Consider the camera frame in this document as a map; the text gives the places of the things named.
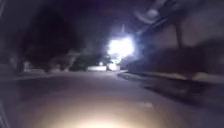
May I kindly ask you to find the pale kerb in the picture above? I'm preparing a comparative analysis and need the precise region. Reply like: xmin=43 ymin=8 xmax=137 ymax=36
xmin=117 ymin=71 xmax=224 ymax=90

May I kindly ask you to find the dark hedge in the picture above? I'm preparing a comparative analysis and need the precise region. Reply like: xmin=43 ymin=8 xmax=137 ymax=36
xmin=127 ymin=40 xmax=224 ymax=80

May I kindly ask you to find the street lamp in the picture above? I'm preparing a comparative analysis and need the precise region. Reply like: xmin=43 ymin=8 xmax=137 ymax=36
xmin=107 ymin=23 xmax=136 ymax=66

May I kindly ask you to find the grey asphalt road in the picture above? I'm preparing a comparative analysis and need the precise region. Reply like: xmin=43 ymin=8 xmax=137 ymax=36
xmin=0 ymin=70 xmax=224 ymax=128

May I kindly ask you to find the dark tree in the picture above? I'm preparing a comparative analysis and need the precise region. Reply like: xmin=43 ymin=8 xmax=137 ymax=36
xmin=13 ymin=0 xmax=88 ymax=73

